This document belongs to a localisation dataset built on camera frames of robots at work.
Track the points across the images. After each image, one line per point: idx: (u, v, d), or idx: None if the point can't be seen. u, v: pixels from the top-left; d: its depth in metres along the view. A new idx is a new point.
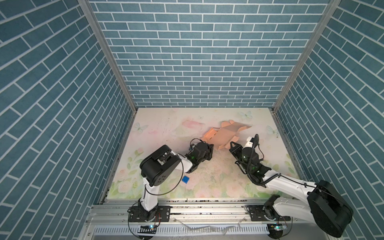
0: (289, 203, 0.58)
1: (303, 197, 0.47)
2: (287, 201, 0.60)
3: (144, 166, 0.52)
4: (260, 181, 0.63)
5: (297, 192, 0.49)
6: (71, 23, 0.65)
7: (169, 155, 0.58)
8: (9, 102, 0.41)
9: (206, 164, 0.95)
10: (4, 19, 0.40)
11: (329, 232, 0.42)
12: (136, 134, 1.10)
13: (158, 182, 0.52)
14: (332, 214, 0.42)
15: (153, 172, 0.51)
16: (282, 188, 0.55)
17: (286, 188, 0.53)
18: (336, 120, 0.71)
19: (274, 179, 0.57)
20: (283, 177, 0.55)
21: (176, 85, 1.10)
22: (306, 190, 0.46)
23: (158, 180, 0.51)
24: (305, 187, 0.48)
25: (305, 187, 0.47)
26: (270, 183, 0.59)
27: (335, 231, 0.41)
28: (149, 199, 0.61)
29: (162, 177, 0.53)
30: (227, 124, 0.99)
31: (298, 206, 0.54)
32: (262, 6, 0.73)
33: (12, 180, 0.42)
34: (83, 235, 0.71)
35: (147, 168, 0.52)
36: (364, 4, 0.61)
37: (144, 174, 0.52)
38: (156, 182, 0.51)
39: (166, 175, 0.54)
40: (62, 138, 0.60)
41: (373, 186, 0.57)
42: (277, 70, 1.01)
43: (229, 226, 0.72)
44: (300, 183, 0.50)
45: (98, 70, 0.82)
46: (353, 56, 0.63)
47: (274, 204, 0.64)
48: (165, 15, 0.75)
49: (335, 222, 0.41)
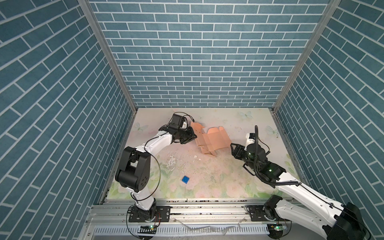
0: (296, 211, 0.57)
1: (325, 218, 0.44)
2: (292, 207, 0.59)
3: (122, 175, 0.48)
4: (271, 181, 0.56)
5: (318, 208, 0.45)
6: (71, 23, 0.65)
7: (138, 154, 0.51)
8: (9, 102, 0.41)
9: (206, 165, 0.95)
10: (4, 19, 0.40)
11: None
12: (136, 134, 1.10)
13: (143, 184, 0.50)
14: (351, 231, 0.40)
15: (133, 177, 0.48)
16: (295, 196, 0.51)
17: (304, 201, 0.48)
18: (336, 120, 0.71)
19: (291, 187, 0.51)
20: (302, 186, 0.50)
21: (176, 85, 1.10)
22: (332, 212, 0.42)
23: (141, 183, 0.49)
24: (330, 207, 0.43)
25: (331, 207, 0.43)
26: (284, 188, 0.53)
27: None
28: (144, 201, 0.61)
29: (144, 178, 0.50)
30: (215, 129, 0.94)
31: (307, 217, 0.52)
32: (262, 7, 0.73)
33: (12, 180, 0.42)
34: (83, 235, 0.71)
35: (125, 178, 0.48)
36: (364, 4, 0.61)
37: (124, 184, 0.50)
38: (140, 186, 0.49)
39: (147, 174, 0.51)
40: (62, 138, 0.60)
41: (373, 186, 0.57)
42: (277, 70, 1.01)
43: (229, 226, 0.72)
44: (324, 201, 0.45)
45: (98, 70, 0.82)
46: (353, 56, 0.63)
47: (277, 207, 0.63)
48: (165, 15, 0.75)
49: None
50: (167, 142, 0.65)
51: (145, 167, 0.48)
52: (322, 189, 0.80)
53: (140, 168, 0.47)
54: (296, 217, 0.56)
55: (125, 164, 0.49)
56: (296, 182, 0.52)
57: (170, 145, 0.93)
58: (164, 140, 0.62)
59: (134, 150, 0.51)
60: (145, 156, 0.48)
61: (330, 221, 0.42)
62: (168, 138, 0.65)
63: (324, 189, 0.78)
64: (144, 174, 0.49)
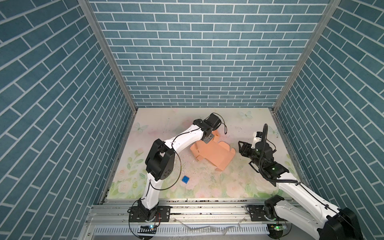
0: (294, 211, 0.57)
1: (318, 217, 0.44)
2: (291, 208, 0.59)
3: (150, 161, 0.55)
4: (272, 178, 0.59)
5: (312, 208, 0.45)
6: (71, 23, 0.65)
7: (165, 148, 0.55)
8: (9, 102, 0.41)
9: (206, 164, 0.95)
10: (4, 19, 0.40)
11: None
12: (136, 134, 1.10)
13: (165, 175, 0.55)
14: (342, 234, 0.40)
15: (158, 168, 0.53)
16: (293, 196, 0.52)
17: (302, 201, 0.49)
18: (336, 120, 0.71)
19: (289, 185, 0.53)
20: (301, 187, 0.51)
21: (176, 85, 1.10)
22: (325, 212, 0.43)
23: (163, 174, 0.54)
24: (325, 208, 0.44)
25: (326, 208, 0.44)
26: (283, 186, 0.55)
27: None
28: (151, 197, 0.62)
29: (168, 170, 0.55)
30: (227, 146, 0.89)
31: (304, 218, 0.52)
32: (262, 6, 0.73)
33: (11, 180, 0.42)
34: (83, 234, 0.71)
35: (151, 164, 0.54)
36: (364, 4, 0.61)
37: (149, 169, 0.58)
38: (162, 176, 0.54)
39: (171, 167, 0.56)
40: (62, 138, 0.60)
41: (373, 186, 0.57)
42: (277, 70, 1.01)
43: (229, 226, 0.72)
44: (320, 202, 0.46)
45: (98, 70, 0.82)
46: (353, 56, 0.63)
47: (276, 206, 0.63)
48: (165, 15, 0.75)
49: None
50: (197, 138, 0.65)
51: (169, 161, 0.52)
52: (322, 189, 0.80)
53: (164, 162, 0.51)
54: (292, 217, 0.56)
55: (153, 153, 0.54)
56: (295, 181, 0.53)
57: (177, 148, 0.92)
58: (195, 137, 0.64)
59: (163, 143, 0.54)
60: (171, 153, 0.51)
61: (323, 221, 0.41)
62: (199, 135, 0.65)
63: (324, 189, 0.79)
64: (168, 167, 0.54)
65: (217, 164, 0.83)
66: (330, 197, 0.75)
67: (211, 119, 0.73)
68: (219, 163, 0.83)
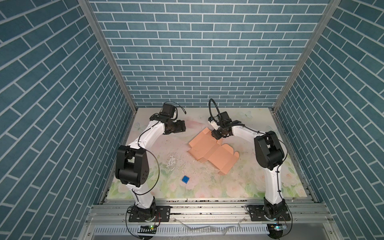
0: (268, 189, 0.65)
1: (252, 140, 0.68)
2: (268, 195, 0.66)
3: (121, 172, 0.49)
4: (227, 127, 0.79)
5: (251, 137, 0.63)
6: (71, 23, 0.65)
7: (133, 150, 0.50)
8: (9, 102, 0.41)
9: (206, 165, 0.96)
10: (4, 19, 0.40)
11: (259, 157, 0.59)
12: (136, 134, 1.10)
13: (144, 178, 0.52)
14: (267, 151, 0.58)
15: (133, 173, 0.49)
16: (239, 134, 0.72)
17: (245, 136, 0.68)
18: (336, 120, 0.72)
19: (238, 128, 0.72)
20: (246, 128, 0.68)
21: (176, 85, 1.10)
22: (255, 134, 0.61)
23: (142, 177, 0.51)
24: (257, 133, 0.62)
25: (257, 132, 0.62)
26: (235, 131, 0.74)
27: (263, 158, 0.57)
28: (144, 199, 0.61)
29: (145, 171, 0.52)
30: (230, 150, 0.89)
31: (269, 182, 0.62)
32: (262, 6, 0.73)
33: (12, 180, 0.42)
34: (83, 234, 0.71)
35: (124, 174, 0.49)
36: (364, 4, 0.61)
37: (125, 180, 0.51)
38: (142, 180, 0.51)
39: (147, 168, 0.53)
40: (62, 138, 0.60)
41: (373, 185, 0.57)
42: (277, 70, 1.01)
43: (229, 226, 0.72)
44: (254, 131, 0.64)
45: (98, 70, 0.82)
46: (353, 56, 0.63)
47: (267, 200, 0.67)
48: (165, 15, 0.75)
49: (266, 157, 0.57)
50: (160, 131, 0.64)
51: (143, 162, 0.49)
52: (322, 189, 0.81)
53: (139, 165, 0.48)
54: (270, 187, 0.63)
55: (123, 163, 0.49)
56: (239, 124, 0.74)
57: (175, 146, 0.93)
58: (158, 130, 0.62)
59: (129, 147, 0.50)
60: (141, 153, 0.48)
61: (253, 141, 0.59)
62: (160, 127, 0.63)
63: (324, 189, 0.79)
64: (144, 168, 0.50)
65: (219, 167, 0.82)
66: (330, 197, 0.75)
67: (166, 110, 0.73)
68: (221, 166, 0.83)
